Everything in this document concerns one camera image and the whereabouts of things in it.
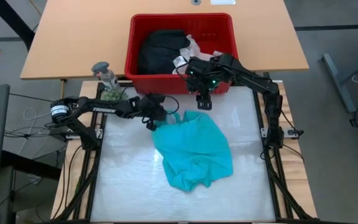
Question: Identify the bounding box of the grey metal desk leg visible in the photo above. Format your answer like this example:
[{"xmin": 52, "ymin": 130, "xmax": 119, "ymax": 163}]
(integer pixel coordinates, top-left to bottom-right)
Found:
[{"xmin": 321, "ymin": 46, "xmax": 358, "ymax": 113}]

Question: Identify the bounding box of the black diagonal desk beam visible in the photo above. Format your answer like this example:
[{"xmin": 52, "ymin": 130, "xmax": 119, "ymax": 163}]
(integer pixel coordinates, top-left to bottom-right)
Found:
[{"xmin": 0, "ymin": 0, "xmax": 37, "ymax": 50}]

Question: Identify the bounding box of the white desk socket plate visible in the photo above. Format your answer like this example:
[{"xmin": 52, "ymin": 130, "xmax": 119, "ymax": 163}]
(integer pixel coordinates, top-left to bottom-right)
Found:
[{"xmin": 209, "ymin": 0, "xmax": 237, "ymax": 6}]

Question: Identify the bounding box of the red plastic laundry bin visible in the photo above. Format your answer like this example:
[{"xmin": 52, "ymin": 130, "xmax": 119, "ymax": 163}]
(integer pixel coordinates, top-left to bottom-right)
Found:
[{"xmin": 124, "ymin": 12, "xmax": 239, "ymax": 96}]

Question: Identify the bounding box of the green potted succulent plant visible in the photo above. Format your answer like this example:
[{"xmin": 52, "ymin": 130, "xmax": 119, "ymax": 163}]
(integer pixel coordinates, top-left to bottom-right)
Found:
[{"xmin": 99, "ymin": 88, "xmax": 129, "ymax": 103}]

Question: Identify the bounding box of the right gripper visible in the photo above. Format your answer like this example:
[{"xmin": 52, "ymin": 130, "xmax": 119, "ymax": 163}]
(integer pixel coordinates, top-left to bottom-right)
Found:
[{"xmin": 185, "ymin": 57, "xmax": 229, "ymax": 111}]

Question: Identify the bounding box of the black jacket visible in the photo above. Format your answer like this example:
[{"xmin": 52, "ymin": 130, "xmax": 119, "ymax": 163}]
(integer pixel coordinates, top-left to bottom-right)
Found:
[{"xmin": 137, "ymin": 29, "xmax": 191, "ymax": 75}]

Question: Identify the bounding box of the teal garment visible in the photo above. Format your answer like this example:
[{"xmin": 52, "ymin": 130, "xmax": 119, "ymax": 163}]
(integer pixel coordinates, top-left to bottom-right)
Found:
[{"xmin": 150, "ymin": 110, "xmax": 234, "ymax": 193}]

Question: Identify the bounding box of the orange wooden desk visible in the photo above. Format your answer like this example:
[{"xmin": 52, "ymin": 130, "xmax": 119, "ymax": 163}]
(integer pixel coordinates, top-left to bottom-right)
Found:
[{"xmin": 19, "ymin": 0, "xmax": 310, "ymax": 81}]

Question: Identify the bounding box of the clear spray bottle grey head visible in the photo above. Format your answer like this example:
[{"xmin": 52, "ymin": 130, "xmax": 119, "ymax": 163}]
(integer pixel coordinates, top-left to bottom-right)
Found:
[{"xmin": 91, "ymin": 61, "xmax": 122, "ymax": 93}]

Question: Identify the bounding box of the white garment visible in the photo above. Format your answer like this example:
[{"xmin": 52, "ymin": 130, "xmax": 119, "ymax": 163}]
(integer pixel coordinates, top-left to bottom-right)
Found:
[{"xmin": 172, "ymin": 34, "xmax": 223, "ymax": 75}]

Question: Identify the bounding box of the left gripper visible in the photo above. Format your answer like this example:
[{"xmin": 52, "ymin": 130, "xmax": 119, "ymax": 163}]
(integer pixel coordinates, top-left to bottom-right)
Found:
[{"xmin": 140, "ymin": 92, "xmax": 168, "ymax": 132}]

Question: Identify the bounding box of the black aluminium table frame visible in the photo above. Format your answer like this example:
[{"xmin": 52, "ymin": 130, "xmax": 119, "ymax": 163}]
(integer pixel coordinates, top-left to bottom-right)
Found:
[{"xmin": 54, "ymin": 80, "xmax": 316, "ymax": 224}]

